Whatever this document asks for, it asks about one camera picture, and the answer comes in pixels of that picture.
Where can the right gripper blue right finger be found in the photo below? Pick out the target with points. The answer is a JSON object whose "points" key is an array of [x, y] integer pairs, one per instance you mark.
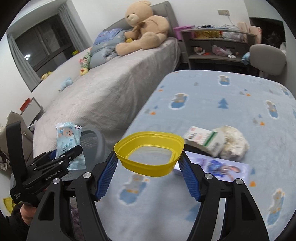
{"points": [[189, 176]]}

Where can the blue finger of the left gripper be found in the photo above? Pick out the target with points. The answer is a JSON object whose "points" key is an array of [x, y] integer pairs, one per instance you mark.
{"points": [[67, 156], [52, 155]]}

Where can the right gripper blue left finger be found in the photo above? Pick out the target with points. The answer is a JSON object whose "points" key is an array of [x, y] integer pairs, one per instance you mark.
{"points": [[106, 176]]}

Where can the blue wet wipes packet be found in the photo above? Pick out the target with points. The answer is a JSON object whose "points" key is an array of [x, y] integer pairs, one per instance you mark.
{"points": [[68, 136]]}

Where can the white green medicine box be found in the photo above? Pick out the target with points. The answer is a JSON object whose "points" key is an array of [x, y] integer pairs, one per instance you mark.
{"points": [[210, 142]]}

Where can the purple cardboard box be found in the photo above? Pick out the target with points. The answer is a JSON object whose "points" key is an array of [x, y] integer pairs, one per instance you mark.
{"points": [[224, 170]]}

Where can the yellow plastic lid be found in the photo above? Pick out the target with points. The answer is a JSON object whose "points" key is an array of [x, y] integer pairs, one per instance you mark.
{"points": [[148, 153]]}

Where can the white paper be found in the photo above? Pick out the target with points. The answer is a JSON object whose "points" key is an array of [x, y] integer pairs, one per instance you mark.
{"points": [[235, 144]]}

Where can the grey perforated trash basket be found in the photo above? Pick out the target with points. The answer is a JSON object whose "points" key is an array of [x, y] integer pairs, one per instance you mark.
{"points": [[94, 149]]}

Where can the person's left hand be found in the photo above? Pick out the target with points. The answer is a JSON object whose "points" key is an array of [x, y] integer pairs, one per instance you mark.
{"points": [[27, 213]]}

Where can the beige chair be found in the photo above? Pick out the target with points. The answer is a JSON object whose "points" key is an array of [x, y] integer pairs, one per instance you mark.
{"points": [[15, 137]]}

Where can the yellow plastic bag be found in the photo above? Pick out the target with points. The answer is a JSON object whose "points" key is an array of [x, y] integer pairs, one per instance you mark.
{"points": [[9, 204]]}

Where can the grey checkered bed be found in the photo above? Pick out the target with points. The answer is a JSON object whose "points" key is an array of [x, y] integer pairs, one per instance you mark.
{"points": [[109, 97]]}

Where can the small light blue plush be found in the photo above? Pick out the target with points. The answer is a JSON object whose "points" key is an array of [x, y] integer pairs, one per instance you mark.
{"points": [[65, 84]]}

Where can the grey curtain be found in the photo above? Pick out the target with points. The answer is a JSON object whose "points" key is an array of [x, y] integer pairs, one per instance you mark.
{"points": [[26, 71]]}

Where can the small yellow plush toy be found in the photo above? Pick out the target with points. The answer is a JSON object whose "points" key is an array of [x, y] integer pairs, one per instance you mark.
{"points": [[44, 76]]}

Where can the green hooded plush doll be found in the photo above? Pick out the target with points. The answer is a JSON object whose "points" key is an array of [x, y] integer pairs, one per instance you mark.
{"points": [[84, 63]]}

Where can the light blue folded quilt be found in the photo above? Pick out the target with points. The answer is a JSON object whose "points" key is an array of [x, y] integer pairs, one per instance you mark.
{"points": [[105, 51]]}

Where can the grey bedside drawer cabinet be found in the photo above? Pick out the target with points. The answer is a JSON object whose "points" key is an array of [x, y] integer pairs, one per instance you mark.
{"points": [[183, 56]]}

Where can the pink plastic bag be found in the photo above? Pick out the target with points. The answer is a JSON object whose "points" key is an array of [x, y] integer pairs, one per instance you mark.
{"points": [[220, 51]]}

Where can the grey shelf unit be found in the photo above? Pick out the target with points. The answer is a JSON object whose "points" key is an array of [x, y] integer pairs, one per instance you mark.
{"points": [[201, 57]]}

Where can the blue patterned pillow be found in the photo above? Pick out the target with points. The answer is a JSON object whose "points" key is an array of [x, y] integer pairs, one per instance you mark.
{"points": [[106, 35]]}

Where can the grey office chair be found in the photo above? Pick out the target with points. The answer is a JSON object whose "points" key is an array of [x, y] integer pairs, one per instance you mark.
{"points": [[267, 59]]}

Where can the yellow gold patterned box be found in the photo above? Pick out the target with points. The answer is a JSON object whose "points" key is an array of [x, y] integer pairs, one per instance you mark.
{"points": [[208, 34]]}

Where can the large tan teddy bear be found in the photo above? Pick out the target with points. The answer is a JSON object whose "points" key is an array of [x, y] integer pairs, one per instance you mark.
{"points": [[148, 30]]}

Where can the white wall socket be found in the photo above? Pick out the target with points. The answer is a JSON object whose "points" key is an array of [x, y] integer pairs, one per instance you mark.
{"points": [[223, 12]]}

